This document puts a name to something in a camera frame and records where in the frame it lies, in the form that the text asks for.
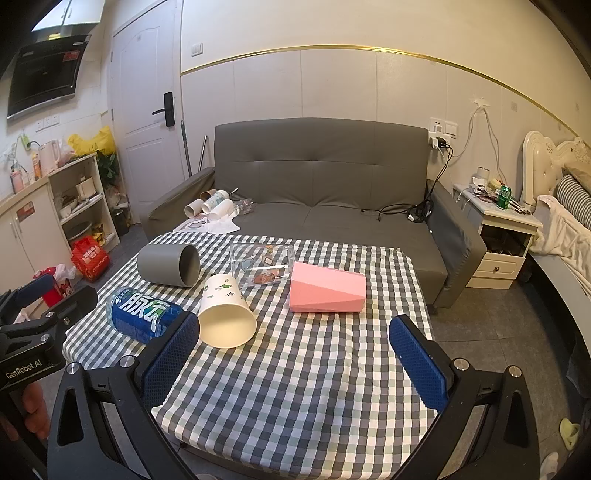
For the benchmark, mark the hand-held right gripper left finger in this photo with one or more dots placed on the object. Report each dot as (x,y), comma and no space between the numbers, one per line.
(171,350)

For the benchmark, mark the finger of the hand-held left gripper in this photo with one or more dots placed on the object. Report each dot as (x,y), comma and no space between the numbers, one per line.
(76,305)
(44,285)

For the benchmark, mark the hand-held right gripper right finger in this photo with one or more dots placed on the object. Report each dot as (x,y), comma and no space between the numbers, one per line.
(418,364)

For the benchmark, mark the white paper cup leaf print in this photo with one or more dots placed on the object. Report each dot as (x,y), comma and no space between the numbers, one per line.
(226,318)

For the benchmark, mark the grey cup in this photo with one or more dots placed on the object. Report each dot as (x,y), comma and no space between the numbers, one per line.
(161,265)

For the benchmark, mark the pink faceted cup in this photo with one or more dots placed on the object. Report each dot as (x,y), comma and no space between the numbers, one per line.
(328,288)

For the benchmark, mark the clear printed glass cup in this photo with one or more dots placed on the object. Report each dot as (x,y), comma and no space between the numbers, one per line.
(264,277)

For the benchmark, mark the plain white paper cup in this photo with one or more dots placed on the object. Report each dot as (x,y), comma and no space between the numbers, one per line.
(193,208)
(221,211)

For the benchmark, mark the green printed paper cup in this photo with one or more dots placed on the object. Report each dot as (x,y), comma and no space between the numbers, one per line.
(216,199)

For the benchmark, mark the brown paper cup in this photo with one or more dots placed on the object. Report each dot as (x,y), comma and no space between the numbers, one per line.
(207,194)

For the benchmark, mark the person's left hand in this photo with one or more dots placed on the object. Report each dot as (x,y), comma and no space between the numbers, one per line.
(36,410)

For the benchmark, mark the red and white plastic bag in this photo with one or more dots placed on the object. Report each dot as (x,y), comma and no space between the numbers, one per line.
(62,277)

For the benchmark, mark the blue drink bottle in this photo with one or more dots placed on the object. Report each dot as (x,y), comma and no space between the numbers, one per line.
(134,314)

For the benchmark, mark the white kitchen cabinet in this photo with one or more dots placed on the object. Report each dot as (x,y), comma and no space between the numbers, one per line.
(27,221)

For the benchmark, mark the black trash bin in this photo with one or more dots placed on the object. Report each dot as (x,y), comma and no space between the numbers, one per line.
(121,222)

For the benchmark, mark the pink bottle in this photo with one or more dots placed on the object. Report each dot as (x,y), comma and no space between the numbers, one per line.
(17,181)

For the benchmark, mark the orange bottle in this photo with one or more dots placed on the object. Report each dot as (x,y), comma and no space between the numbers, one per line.
(36,167)

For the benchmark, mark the white open shelf unit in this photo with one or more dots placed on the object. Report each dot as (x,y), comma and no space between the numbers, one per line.
(99,175)

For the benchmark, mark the checkered tablecloth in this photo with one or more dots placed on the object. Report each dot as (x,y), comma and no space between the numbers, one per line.
(295,383)

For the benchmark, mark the pink kettle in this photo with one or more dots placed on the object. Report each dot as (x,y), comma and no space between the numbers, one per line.
(48,159)

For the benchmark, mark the white tissue paper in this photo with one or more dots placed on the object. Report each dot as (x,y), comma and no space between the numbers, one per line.
(221,226)

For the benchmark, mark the white nightstand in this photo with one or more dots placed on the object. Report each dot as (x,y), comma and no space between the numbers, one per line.
(503,240)

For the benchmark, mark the yellow plastic bag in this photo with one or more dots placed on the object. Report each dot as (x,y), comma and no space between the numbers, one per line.
(99,141)

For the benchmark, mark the clear plastic bottle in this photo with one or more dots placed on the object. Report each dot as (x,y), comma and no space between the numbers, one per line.
(242,206)

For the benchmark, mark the yellow slipper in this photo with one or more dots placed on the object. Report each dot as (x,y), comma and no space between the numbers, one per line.
(569,434)

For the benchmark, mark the white slipper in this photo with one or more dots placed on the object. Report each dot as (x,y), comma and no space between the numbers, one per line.
(549,467)

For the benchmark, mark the green drink can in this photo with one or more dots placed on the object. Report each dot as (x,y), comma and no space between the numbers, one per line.
(505,197)

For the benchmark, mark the cream blanket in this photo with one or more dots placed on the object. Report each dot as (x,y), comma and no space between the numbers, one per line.
(561,230)

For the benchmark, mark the metal pole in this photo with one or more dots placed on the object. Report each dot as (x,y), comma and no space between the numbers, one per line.
(203,152)

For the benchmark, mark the white paper roll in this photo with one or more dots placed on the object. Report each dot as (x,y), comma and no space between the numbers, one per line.
(483,175)

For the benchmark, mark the grey sofa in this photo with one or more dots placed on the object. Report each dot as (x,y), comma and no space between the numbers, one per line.
(323,184)

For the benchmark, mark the black range hood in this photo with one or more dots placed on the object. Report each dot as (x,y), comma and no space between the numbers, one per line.
(44,78)

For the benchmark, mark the white door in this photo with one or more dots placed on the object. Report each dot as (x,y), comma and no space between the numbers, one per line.
(138,92)

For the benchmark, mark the white charger plug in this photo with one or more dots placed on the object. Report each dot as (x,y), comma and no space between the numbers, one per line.
(438,141)

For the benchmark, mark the checkered pillow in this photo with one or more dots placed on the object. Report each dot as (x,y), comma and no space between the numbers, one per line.
(575,196)

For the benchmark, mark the cream bed headboard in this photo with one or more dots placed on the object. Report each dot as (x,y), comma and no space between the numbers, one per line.
(538,157)

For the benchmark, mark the grey bed frame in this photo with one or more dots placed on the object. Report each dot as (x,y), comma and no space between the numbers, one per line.
(554,295)

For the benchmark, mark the kitchen wall outlets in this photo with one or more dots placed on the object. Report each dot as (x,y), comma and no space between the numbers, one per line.
(48,122)

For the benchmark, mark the white wall outlet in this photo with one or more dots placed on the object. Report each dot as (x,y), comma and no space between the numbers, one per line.
(444,127)

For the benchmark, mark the white wall cabinet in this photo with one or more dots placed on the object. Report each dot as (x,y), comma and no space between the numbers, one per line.
(74,14)

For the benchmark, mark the white light switch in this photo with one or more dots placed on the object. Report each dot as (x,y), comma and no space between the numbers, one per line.
(197,49)

